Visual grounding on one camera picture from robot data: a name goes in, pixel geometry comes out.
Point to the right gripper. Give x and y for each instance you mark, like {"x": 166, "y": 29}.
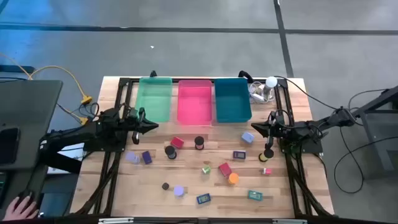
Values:
{"x": 271, "y": 132}

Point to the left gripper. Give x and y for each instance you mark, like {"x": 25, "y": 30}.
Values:
{"x": 136, "y": 126}

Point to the lavender charger cube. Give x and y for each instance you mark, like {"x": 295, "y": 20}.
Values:
{"x": 247, "y": 137}

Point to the black hourglass with yellow sand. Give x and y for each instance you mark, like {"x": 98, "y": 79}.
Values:
{"x": 268, "y": 153}

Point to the black hourglass with blue sand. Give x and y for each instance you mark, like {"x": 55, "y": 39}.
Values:
{"x": 169, "y": 151}

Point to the red wall charger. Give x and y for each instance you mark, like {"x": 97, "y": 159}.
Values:
{"x": 224, "y": 170}
{"x": 177, "y": 142}

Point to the purple digital display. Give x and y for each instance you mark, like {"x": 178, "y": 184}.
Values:
{"x": 239, "y": 155}

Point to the pink white charger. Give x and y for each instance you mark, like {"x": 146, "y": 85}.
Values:
{"x": 267, "y": 171}

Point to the pink plastic bin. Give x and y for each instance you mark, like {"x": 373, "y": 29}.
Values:
{"x": 194, "y": 102}

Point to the orange hourglass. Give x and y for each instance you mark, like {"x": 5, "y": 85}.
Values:
{"x": 233, "y": 178}

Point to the teal digital display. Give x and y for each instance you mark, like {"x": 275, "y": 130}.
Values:
{"x": 255, "y": 195}

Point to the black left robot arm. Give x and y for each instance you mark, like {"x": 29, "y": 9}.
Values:
{"x": 93, "y": 130}

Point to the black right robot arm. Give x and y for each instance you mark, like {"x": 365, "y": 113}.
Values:
{"x": 311, "y": 127}

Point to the green plastic bin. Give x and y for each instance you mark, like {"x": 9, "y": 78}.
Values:
{"x": 152, "y": 99}

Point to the teal plastic bin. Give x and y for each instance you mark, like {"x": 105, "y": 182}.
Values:
{"x": 239, "y": 113}

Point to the white power adapter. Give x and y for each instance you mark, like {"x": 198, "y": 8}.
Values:
{"x": 257, "y": 97}

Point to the purple charger cube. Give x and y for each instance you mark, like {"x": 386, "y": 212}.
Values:
{"x": 146, "y": 157}

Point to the lavender hourglass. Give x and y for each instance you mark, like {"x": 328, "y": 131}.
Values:
{"x": 132, "y": 157}
{"x": 178, "y": 190}

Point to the white light bulb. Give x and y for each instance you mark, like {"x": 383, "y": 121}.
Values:
{"x": 271, "y": 81}

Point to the black clamp knob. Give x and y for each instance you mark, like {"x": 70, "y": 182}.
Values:
{"x": 153, "y": 74}

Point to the black hourglass with red sand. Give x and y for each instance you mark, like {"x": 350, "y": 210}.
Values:
{"x": 199, "y": 140}

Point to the green white charger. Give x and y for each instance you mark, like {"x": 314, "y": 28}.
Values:
{"x": 206, "y": 170}

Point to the white paper booklet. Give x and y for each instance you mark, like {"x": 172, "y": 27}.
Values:
{"x": 74, "y": 150}

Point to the blue digital display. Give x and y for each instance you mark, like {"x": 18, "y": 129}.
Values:
{"x": 203, "y": 198}

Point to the black desk beam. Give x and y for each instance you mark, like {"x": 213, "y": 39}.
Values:
{"x": 62, "y": 163}

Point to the dark metal stand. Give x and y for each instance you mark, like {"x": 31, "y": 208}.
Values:
{"x": 377, "y": 137}

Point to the gray desk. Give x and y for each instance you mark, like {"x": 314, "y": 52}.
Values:
{"x": 31, "y": 109}

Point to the black phone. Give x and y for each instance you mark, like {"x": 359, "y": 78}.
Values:
{"x": 7, "y": 146}

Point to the dark blue bar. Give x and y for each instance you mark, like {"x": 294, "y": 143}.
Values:
{"x": 15, "y": 69}

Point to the person's hand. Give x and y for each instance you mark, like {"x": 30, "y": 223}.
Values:
{"x": 18, "y": 211}

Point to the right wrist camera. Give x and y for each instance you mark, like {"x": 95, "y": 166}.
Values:
{"x": 275, "y": 116}

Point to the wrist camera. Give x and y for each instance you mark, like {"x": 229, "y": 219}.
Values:
{"x": 275, "y": 116}
{"x": 133, "y": 113}

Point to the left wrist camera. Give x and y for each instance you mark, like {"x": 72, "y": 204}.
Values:
{"x": 133, "y": 113}

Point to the black metal frame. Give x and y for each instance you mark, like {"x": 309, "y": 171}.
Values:
{"x": 123, "y": 82}

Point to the silver bracket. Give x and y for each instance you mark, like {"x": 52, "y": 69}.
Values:
{"x": 289, "y": 221}
{"x": 116, "y": 220}

